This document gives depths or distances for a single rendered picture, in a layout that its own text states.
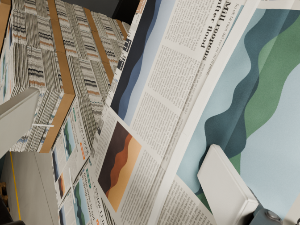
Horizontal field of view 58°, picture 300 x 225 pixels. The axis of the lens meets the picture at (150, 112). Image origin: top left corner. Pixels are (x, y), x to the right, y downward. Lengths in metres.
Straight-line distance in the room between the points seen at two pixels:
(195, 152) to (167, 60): 0.10
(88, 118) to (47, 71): 0.28
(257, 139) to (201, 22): 0.12
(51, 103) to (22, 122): 0.96
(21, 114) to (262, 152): 0.15
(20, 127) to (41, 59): 1.07
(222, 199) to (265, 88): 0.08
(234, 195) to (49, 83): 1.02
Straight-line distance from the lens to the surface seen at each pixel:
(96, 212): 0.88
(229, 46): 0.22
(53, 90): 1.10
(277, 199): 0.19
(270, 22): 0.21
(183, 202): 0.25
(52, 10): 1.67
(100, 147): 0.38
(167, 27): 0.30
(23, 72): 1.14
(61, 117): 1.20
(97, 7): 2.35
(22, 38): 1.35
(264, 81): 0.20
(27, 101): 0.18
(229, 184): 0.17
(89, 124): 1.03
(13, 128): 0.17
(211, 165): 0.20
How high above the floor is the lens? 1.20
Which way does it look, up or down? 35 degrees down
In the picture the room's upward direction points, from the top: 81 degrees counter-clockwise
